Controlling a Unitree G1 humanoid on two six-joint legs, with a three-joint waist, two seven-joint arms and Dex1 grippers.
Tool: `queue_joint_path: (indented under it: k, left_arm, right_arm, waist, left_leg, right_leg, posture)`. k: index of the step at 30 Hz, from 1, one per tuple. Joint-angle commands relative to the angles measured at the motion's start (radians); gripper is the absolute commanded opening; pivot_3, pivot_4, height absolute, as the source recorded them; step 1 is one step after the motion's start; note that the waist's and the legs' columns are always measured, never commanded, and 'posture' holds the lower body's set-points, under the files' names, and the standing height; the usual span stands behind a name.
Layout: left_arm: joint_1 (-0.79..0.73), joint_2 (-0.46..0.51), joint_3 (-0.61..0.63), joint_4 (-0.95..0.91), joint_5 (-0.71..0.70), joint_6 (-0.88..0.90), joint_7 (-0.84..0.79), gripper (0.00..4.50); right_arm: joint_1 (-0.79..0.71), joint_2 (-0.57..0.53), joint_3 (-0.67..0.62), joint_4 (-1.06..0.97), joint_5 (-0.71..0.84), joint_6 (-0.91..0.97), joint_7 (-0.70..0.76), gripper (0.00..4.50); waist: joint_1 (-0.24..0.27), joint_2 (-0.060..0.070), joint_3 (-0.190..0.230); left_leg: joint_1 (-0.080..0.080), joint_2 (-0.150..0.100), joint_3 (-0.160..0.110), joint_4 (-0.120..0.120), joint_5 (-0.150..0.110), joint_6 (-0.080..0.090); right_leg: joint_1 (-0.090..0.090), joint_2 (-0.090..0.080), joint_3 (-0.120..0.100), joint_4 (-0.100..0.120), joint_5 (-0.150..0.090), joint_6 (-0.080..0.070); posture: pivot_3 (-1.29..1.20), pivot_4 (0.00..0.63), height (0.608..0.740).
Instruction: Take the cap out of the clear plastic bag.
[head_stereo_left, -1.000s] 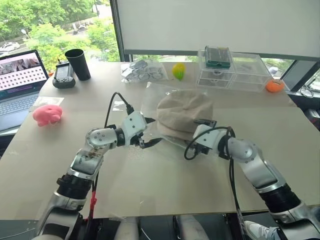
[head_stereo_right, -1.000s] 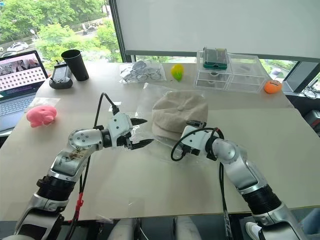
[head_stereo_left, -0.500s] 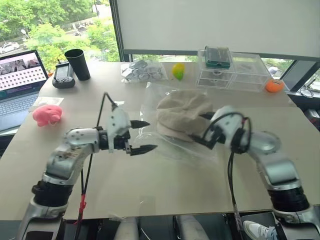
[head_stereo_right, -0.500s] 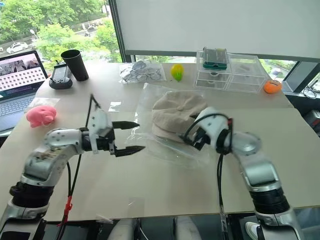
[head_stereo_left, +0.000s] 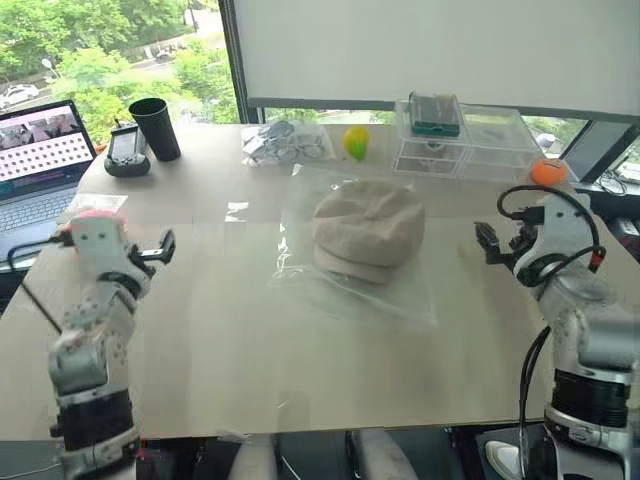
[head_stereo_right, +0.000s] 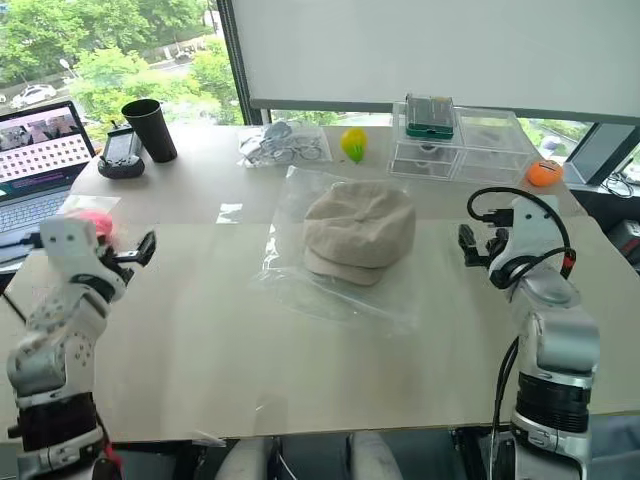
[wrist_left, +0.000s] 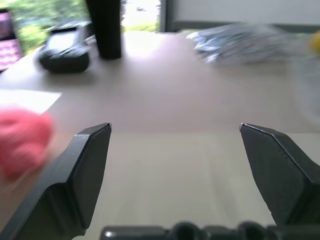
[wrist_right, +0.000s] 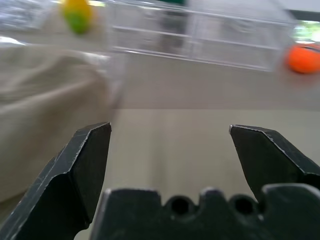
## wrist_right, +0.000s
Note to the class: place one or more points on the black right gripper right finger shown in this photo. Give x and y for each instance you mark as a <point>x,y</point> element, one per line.
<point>270,157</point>

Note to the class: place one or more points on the yellow green plush toy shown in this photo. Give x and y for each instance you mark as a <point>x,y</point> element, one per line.
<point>78,16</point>

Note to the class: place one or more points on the orange ball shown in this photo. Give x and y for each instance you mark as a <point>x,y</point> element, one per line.
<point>303,58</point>

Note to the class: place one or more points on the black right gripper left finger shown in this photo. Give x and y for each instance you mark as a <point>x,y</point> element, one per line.
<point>67,180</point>

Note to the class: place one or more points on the beige cloth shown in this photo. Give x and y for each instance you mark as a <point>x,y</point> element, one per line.
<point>50,110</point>

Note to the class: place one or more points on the clear acrylic storage box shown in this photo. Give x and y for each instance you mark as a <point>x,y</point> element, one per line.
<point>200,35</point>

